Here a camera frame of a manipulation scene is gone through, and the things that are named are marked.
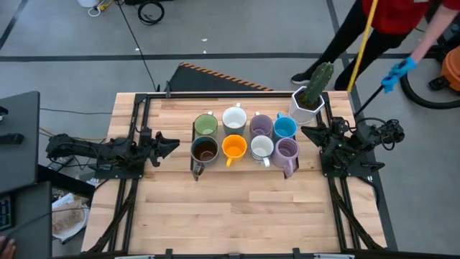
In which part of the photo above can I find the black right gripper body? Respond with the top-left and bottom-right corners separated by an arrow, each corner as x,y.
319,120 -> 348,152

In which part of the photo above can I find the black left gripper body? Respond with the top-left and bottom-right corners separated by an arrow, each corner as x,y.
138,126 -> 162,168

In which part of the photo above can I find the pink ringed mug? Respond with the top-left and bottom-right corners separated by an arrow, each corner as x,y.
271,137 -> 300,180

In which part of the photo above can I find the dark teal speckled mug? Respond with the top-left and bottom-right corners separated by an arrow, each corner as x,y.
190,135 -> 220,182

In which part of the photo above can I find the green ribbed mug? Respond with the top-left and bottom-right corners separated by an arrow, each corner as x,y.
193,111 -> 219,137

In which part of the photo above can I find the purple ribbed mug white handle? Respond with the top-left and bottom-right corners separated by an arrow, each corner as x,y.
249,112 -> 275,140

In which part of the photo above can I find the blue white floral mug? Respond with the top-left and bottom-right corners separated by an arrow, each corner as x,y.
249,135 -> 275,168

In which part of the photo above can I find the yellow faceted mug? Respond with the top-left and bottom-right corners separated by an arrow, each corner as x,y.
221,134 -> 248,168

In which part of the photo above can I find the white mug with brown rim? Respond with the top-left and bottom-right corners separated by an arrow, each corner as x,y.
221,103 -> 248,136

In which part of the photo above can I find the black vacuum wand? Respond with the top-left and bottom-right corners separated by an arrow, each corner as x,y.
354,84 -> 385,119

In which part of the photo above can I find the green cactus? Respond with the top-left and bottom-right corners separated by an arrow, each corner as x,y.
303,61 -> 335,107

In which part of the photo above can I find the black ramp with orange stripes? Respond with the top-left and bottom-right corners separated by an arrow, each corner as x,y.
167,62 -> 275,93

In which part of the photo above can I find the person's hand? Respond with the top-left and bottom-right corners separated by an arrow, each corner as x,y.
380,56 -> 418,94
0,235 -> 18,259

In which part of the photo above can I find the yellow pole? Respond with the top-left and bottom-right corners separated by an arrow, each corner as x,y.
346,0 -> 380,93

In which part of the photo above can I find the black desk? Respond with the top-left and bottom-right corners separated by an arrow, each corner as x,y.
0,91 -> 41,195
0,181 -> 54,259

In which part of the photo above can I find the orange vacuum cleaner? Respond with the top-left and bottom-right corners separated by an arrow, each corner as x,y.
427,45 -> 460,93

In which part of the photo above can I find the person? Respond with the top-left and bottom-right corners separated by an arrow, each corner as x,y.
290,0 -> 460,91

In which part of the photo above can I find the black computer mouse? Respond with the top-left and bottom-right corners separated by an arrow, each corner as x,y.
0,132 -> 25,145

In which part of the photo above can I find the black equipment case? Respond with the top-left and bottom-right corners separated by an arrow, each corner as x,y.
124,0 -> 175,6

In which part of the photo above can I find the black keyboard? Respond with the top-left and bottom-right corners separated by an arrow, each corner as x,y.
0,194 -> 16,232

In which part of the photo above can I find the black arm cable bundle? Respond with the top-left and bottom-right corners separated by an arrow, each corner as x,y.
354,117 -> 406,152

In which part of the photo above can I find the black aluminium table frame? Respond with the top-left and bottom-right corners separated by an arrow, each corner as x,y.
86,91 -> 387,259

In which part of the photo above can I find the black vacuum hose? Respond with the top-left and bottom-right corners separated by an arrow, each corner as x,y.
398,73 -> 460,111

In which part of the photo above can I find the long black floor cable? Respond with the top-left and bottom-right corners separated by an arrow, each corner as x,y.
115,0 -> 160,93

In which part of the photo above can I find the coiled black cable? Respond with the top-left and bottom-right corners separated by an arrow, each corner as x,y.
137,0 -> 166,26

